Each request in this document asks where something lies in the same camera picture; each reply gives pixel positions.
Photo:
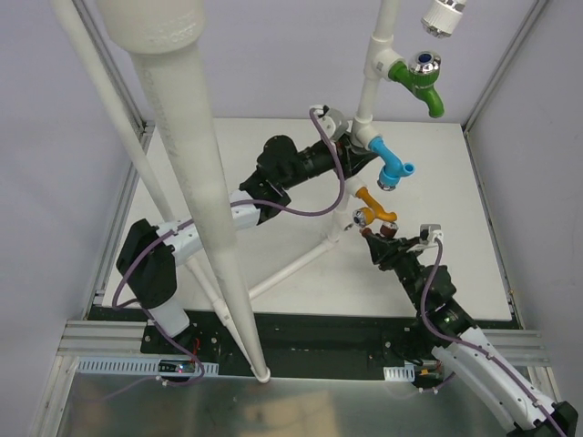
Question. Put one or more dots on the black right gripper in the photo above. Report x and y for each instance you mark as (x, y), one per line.
(392, 248)

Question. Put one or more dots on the left aluminium frame post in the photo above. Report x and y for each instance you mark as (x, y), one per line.
(87, 13)

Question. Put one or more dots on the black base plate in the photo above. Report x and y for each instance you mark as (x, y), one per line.
(313, 347)

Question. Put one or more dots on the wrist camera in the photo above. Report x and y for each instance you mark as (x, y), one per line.
(428, 236)
(329, 121)

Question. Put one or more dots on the brown water faucet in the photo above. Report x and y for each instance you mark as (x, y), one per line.
(387, 230)

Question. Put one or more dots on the left white cable duct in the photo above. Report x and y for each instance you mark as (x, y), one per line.
(146, 367)

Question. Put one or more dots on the green water faucet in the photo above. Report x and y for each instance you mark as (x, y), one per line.
(418, 76)

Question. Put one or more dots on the aluminium frame post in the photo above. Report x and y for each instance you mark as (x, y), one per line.
(534, 13)
(87, 13)

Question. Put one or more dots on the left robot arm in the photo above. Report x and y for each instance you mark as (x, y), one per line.
(151, 254)

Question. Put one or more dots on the orange water faucet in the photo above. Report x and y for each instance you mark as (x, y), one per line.
(371, 211)

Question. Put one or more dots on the blue water faucet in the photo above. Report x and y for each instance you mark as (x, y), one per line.
(393, 169)

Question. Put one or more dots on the right white cable duct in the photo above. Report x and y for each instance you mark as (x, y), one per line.
(405, 373)

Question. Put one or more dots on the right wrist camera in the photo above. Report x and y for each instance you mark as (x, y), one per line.
(428, 236)

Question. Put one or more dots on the aluminium front rail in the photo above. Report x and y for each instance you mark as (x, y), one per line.
(92, 337)

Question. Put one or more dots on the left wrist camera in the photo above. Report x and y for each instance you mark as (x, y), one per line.
(329, 121)

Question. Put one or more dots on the white PVC pipe frame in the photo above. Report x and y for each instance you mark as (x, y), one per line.
(161, 38)

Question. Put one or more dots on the white cable duct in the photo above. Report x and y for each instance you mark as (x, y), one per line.
(146, 367)
(405, 373)

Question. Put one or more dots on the white water faucet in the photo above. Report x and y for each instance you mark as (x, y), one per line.
(442, 17)

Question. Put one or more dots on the right aluminium frame post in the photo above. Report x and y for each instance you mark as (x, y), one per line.
(534, 13)

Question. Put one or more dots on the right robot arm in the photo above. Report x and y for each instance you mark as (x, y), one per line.
(452, 336)

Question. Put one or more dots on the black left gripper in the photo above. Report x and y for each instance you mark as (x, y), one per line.
(351, 154)

